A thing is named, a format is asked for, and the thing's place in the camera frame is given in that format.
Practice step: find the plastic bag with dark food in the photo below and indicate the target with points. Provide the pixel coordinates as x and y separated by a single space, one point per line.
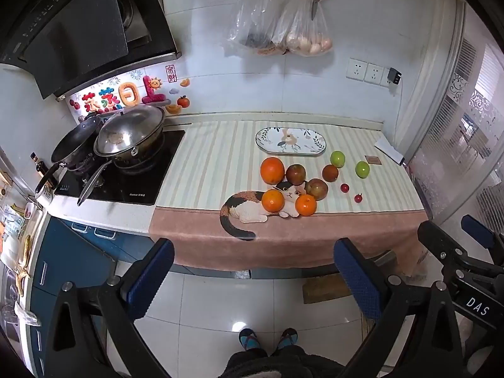
256 15

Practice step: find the white flat box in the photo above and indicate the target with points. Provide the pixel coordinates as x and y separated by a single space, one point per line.
388 149

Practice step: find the brown square coaster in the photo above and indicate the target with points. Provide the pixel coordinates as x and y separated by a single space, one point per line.
372 159

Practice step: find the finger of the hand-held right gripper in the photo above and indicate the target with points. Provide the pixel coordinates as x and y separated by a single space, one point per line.
437 242
476 228

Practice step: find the silver refrigerator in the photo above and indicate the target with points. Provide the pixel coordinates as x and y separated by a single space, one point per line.
12 212

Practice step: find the black range hood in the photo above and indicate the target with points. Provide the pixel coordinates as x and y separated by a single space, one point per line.
78 27

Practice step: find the stainless steel wok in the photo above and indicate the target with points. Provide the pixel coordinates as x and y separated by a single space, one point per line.
138 155

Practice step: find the large orange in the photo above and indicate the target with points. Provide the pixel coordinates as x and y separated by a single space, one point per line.
272 170

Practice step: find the dark sauce bottle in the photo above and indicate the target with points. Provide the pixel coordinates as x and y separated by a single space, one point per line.
39 167

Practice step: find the frosted glass sliding door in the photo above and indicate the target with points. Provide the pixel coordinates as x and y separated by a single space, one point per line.
453 126

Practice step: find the red apple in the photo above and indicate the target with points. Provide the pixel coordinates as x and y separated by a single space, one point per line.
316 189
330 173
295 174

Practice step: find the white wall socket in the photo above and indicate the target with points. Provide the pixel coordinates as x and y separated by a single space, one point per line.
374 74
357 69

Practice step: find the green apple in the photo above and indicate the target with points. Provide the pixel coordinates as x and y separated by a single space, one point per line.
337 158
362 169

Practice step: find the person's dark fuzzy clothing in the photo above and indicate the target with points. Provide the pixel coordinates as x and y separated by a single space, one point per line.
283 362

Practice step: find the black frying pan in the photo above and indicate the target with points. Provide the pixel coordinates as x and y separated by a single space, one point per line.
75 141

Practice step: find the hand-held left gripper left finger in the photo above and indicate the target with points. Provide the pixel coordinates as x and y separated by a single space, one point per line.
151 279

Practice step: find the plastic bag with eggs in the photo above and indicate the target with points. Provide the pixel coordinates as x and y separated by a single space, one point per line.
307 35

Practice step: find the black gas stove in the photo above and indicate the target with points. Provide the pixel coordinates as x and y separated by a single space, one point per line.
157 165

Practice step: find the oval patterned plate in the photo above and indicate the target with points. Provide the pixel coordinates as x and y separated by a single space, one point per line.
275 141

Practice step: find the striped cat print mat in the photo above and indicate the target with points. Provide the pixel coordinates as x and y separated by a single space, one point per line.
204 157

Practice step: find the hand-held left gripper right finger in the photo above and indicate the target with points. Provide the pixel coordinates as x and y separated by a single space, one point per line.
358 283

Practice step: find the blue kitchen cabinet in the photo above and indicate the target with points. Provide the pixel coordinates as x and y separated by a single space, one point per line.
78 252

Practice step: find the colourful wall decals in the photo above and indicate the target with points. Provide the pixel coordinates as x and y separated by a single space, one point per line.
130 94

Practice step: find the small orange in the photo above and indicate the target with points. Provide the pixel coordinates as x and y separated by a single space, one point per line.
306 205
273 201

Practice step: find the glass wok lid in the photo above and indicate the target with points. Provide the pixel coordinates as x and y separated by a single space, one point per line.
130 126

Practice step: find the brown floor mat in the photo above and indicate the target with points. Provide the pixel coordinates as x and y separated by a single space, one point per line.
323 287

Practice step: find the person's right foot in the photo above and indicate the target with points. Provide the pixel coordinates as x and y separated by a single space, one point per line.
287 338

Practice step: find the banana shaped magnet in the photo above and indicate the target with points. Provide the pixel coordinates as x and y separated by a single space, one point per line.
26 248
21 281

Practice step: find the black plug charger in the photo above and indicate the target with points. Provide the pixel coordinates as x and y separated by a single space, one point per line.
395 76

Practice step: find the white seasoning jar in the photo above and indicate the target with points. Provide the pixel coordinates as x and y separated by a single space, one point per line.
46 199

